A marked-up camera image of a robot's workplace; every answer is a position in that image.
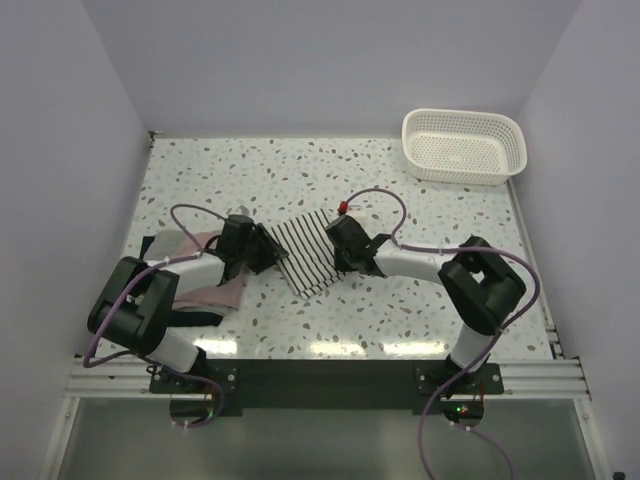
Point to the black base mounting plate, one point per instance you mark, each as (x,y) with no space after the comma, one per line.
(244,384)

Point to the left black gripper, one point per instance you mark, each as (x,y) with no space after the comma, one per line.
(270,249)

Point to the white plastic basket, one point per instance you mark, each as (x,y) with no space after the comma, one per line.
(462,147)

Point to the pink folded tank top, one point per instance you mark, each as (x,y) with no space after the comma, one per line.
(227,295)

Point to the grey folded tank top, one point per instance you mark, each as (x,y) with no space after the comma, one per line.
(163,244)

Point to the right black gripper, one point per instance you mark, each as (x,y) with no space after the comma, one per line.
(339,264)

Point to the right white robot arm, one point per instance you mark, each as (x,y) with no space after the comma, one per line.
(482,287)

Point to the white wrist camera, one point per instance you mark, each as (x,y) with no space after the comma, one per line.
(242,210)
(356,212)

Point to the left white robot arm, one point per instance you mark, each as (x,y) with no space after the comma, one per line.
(132,314)

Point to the navy folded tank top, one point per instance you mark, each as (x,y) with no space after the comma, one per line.
(184,318)

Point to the black white striped tank top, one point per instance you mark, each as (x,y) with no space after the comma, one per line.
(309,266)

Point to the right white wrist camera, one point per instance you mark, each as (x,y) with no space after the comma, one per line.
(356,212)

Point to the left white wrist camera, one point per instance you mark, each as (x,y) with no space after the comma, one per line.
(242,210)

